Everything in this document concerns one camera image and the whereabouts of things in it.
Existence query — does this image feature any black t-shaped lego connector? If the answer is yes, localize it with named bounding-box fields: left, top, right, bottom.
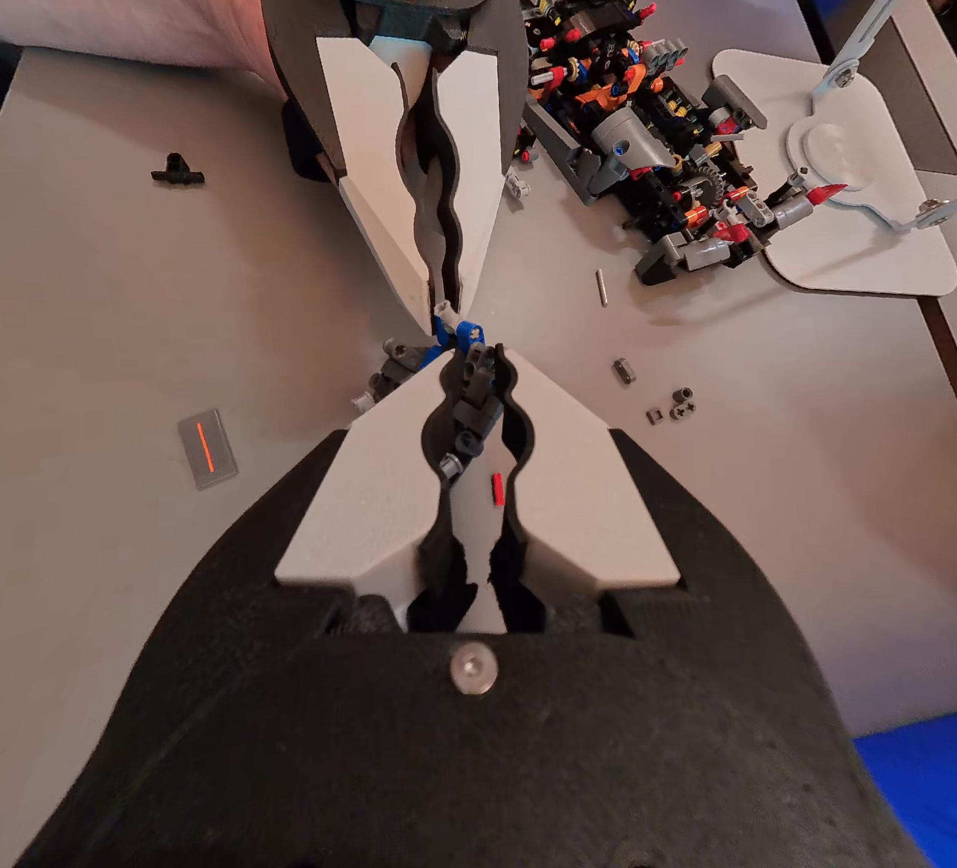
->
left=150, top=152, right=206, bottom=187

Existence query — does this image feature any large lego car model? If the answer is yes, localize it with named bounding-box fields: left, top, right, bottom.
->
left=508, top=0, right=849, bottom=287

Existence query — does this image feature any grey tile with orange stripe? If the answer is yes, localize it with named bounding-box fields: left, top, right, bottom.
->
left=177, top=409, right=239, bottom=491

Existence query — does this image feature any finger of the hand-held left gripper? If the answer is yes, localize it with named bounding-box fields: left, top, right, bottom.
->
left=428, top=51, right=502, bottom=312
left=316, top=36, right=436, bottom=338

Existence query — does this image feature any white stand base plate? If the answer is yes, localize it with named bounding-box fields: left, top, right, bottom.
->
left=710, top=0, right=957, bottom=298

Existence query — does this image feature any dark grey lego wing assembly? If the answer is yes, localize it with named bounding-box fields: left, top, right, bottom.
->
left=351, top=298, right=509, bottom=488

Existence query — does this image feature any small black lego assembly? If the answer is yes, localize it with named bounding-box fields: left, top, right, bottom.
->
left=504, top=128, right=541, bottom=202

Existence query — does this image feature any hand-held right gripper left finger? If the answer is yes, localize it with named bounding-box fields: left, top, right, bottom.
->
left=275, top=348, right=468, bottom=633

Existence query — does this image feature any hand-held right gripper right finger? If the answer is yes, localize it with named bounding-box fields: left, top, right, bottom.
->
left=489, top=345, right=681, bottom=633

